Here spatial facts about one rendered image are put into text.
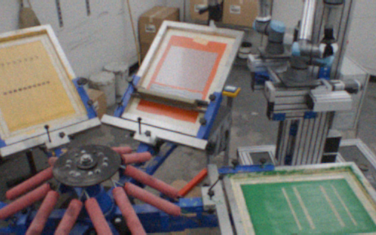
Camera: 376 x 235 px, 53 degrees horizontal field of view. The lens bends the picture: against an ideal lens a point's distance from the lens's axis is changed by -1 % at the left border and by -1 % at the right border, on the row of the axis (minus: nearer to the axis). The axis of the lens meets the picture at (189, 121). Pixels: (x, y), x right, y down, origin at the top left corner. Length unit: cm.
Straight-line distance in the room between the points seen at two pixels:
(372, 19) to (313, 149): 290
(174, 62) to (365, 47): 377
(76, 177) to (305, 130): 193
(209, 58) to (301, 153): 119
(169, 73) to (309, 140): 129
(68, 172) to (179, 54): 120
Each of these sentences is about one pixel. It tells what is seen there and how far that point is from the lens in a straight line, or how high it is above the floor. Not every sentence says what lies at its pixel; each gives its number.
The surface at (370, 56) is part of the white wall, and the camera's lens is 587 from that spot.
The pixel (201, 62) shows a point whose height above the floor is 139.
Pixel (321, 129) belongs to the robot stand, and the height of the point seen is 75.
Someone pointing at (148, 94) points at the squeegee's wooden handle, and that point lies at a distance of 231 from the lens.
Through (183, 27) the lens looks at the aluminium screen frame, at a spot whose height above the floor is 154.
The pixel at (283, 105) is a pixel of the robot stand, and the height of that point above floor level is 109.
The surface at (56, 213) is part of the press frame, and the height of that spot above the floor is 102.
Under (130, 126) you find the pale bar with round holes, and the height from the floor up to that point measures 115.
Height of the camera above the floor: 234
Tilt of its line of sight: 32 degrees down
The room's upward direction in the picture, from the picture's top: straight up
